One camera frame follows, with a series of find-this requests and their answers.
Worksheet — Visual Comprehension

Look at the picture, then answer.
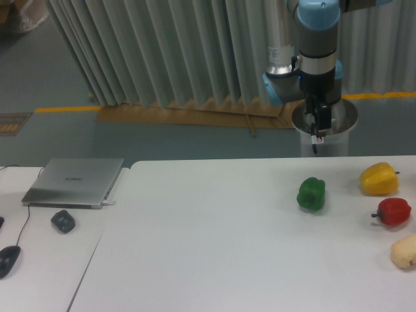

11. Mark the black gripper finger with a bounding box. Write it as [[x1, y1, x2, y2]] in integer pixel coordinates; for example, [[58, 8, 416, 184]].
[[305, 96, 332, 137]]

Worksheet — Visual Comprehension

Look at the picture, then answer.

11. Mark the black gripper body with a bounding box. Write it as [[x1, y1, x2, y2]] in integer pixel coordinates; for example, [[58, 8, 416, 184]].
[[299, 70, 335, 104]]

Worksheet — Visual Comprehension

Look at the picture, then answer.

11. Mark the yellow bell pepper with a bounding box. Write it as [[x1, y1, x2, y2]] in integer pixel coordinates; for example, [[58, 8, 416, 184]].
[[359, 162, 399, 196]]

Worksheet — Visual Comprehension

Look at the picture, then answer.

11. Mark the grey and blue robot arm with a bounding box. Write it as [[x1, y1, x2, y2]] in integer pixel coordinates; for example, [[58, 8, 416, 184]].
[[263, 1, 384, 142]]

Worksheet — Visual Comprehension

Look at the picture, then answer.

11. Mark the green bell pepper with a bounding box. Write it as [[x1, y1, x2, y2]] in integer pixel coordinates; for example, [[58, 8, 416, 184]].
[[296, 177, 326, 211]]

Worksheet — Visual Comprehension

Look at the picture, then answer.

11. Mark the red bell pepper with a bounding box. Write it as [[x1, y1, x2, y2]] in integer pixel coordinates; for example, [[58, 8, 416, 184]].
[[371, 198, 411, 226]]

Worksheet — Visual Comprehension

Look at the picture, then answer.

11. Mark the beige bread loaf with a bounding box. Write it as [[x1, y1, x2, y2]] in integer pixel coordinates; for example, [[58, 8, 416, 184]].
[[391, 234, 415, 269]]

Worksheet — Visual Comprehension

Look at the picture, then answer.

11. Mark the grey pleated curtain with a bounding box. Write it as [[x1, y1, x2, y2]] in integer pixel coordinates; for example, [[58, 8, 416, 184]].
[[46, 1, 415, 107]]

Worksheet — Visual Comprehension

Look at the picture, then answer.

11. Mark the silver laptop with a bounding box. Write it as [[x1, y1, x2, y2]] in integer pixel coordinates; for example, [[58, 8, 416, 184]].
[[21, 158, 124, 209]]

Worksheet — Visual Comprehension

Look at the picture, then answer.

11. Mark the black earbuds case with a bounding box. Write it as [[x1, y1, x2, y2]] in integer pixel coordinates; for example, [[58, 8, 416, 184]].
[[51, 210, 76, 234]]

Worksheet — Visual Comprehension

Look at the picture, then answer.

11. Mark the clear plastic bag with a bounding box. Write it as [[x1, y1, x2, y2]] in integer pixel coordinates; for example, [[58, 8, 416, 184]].
[[5, 0, 49, 34]]

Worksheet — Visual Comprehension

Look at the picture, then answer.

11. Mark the black computer mouse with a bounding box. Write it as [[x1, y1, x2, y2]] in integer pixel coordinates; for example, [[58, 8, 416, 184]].
[[0, 245, 21, 279]]

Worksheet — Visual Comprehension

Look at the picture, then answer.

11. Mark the black pedestal cable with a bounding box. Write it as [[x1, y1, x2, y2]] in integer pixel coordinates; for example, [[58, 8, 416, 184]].
[[310, 122, 319, 157]]

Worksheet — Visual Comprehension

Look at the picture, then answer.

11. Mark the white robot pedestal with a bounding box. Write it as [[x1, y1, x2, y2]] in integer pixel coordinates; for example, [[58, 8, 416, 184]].
[[292, 99, 358, 157]]

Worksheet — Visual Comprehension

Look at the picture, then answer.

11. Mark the black mouse cable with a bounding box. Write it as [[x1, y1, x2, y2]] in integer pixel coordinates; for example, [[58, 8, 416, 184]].
[[0, 164, 46, 247]]

